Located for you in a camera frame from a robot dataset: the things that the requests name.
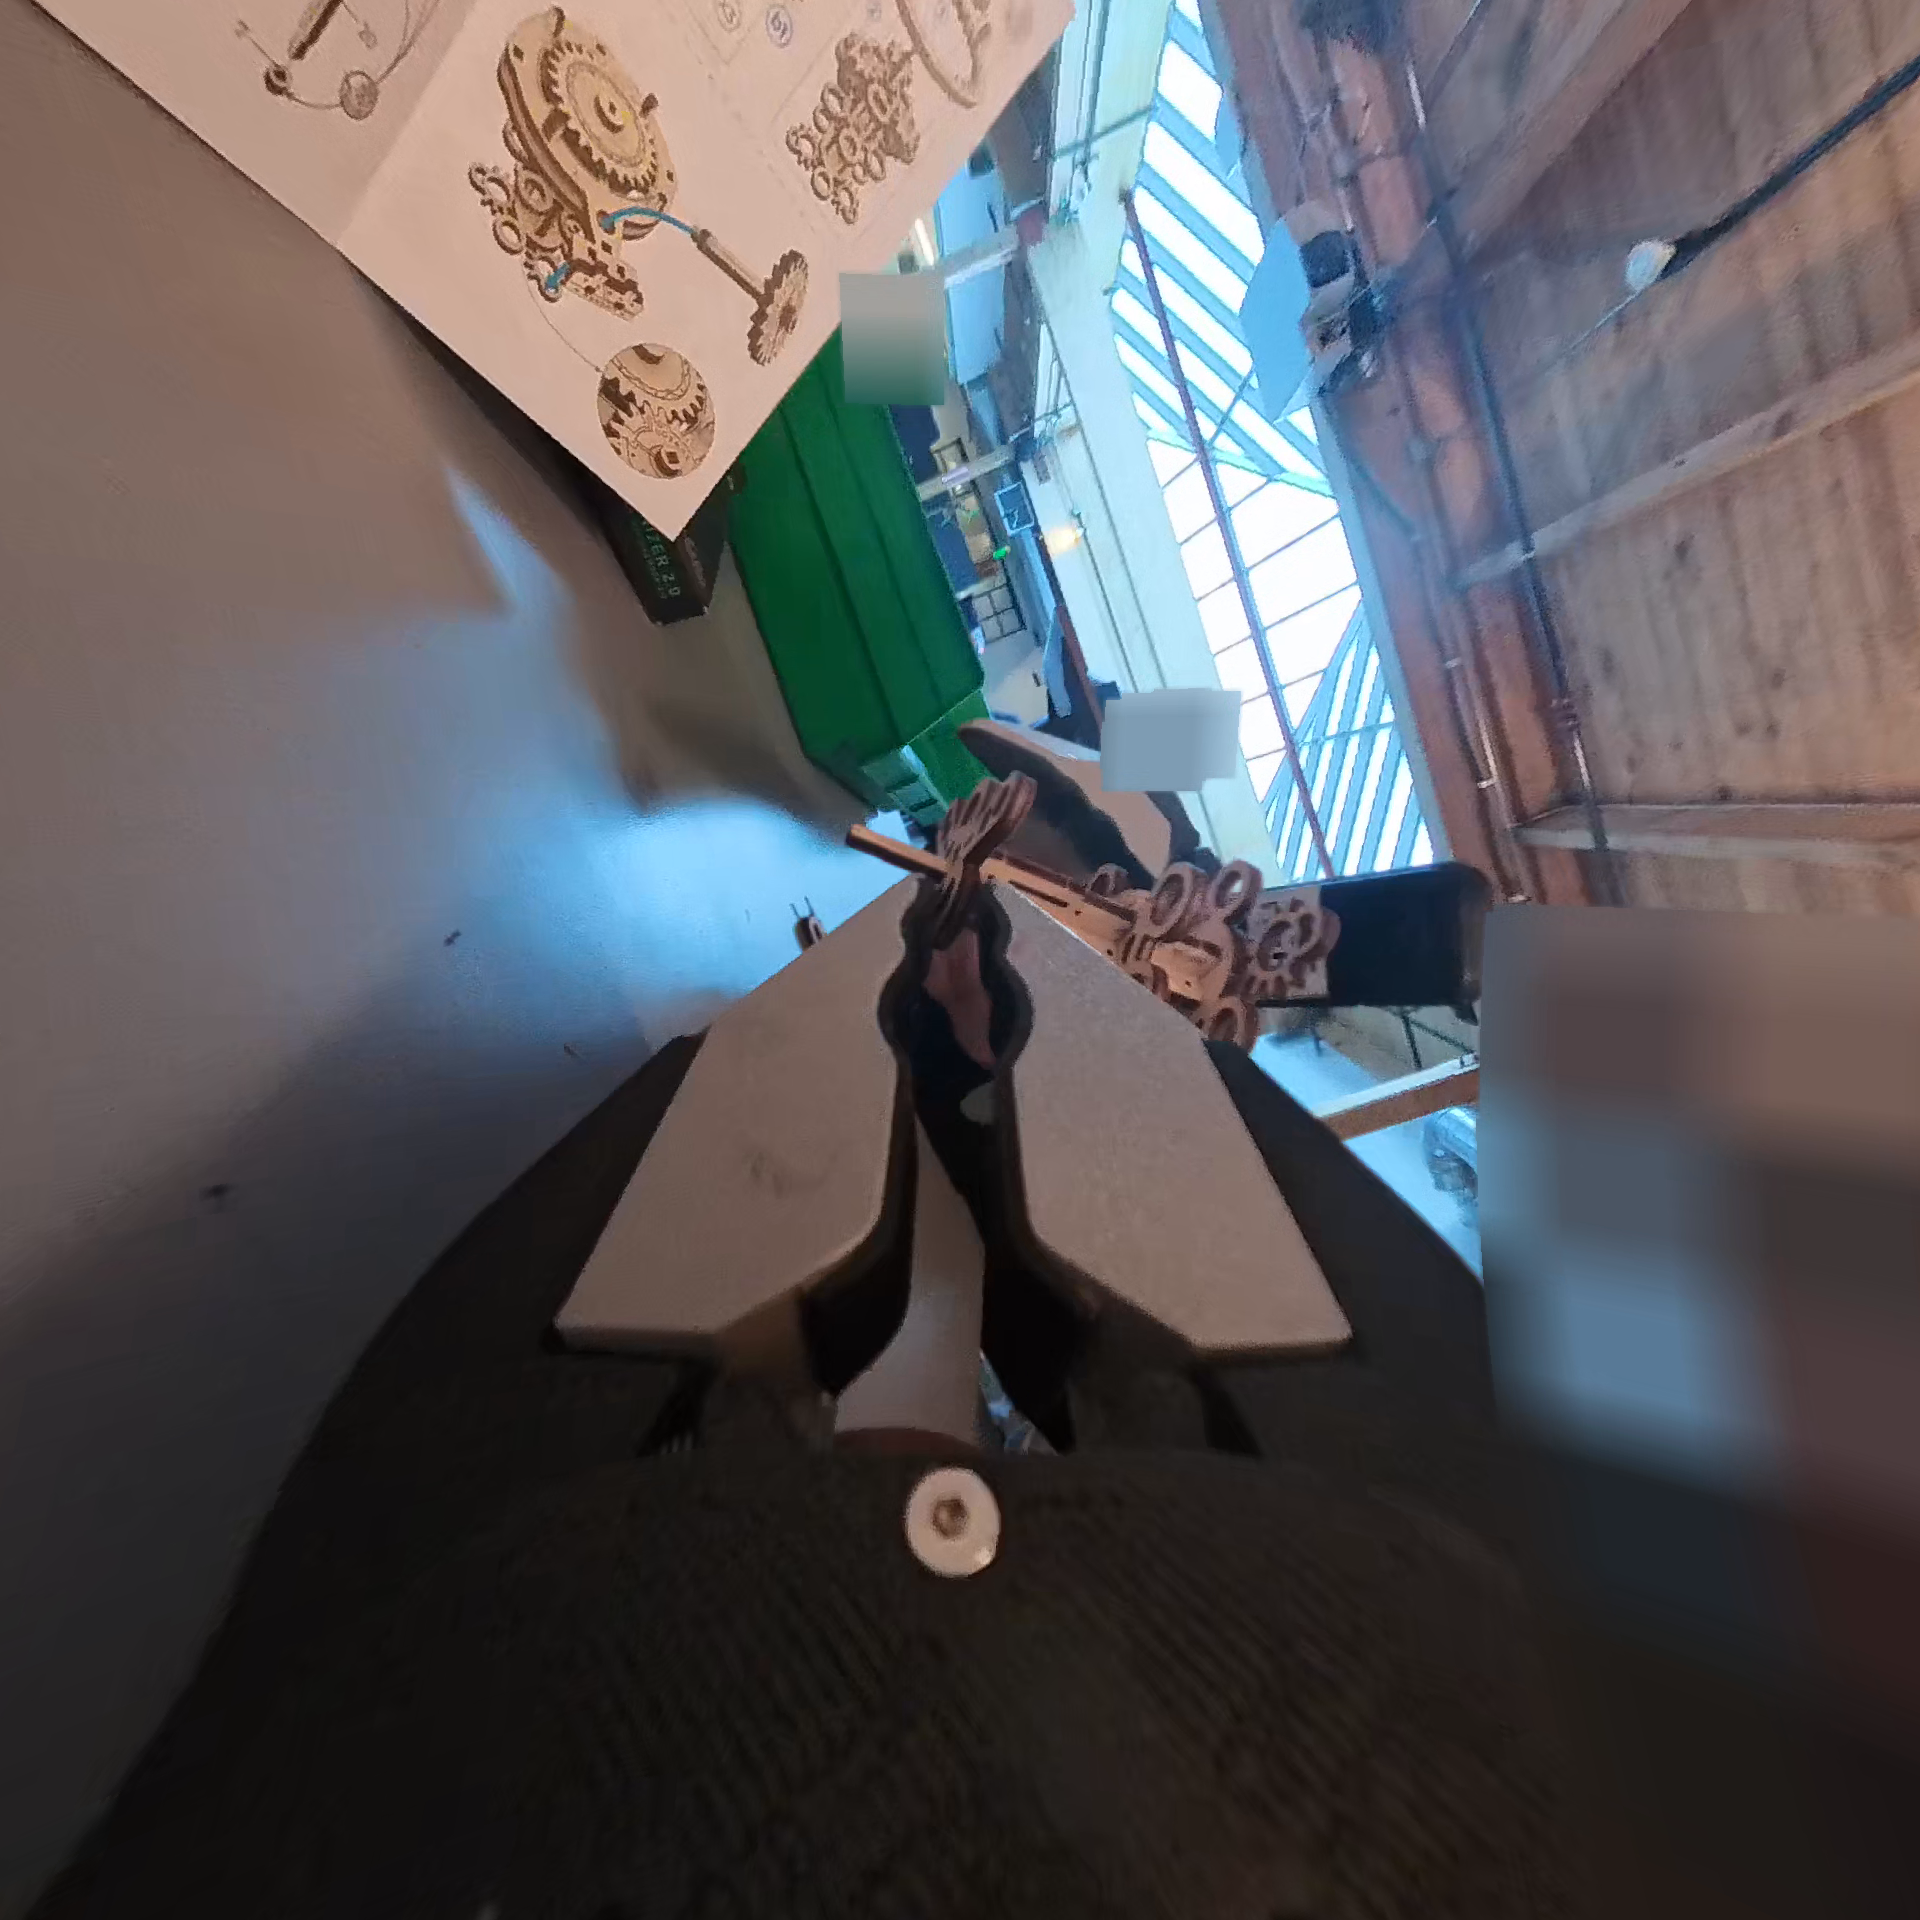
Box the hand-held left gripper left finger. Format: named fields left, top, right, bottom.
left=556, top=880, right=923, bottom=1408

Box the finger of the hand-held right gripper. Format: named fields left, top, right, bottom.
left=958, top=720, right=1202, bottom=904

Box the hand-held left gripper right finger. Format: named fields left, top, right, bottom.
left=958, top=883, right=1355, bottom=1452

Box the wooden gear model assembly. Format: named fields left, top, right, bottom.
left=844, top=773, right=1340, bottom=1051

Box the green plastic crate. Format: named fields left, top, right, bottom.
left=728, top=353, right=994, bottom=826

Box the black cardboard box green print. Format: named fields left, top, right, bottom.
left=596, top=477, right=740, bottom=626

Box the paper instruction sheet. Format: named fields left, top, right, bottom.
left=30, top=0, right=1080, bottom=539

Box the black wall cable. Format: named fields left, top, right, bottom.
left=1668, top=58, right=1920, bottom=260

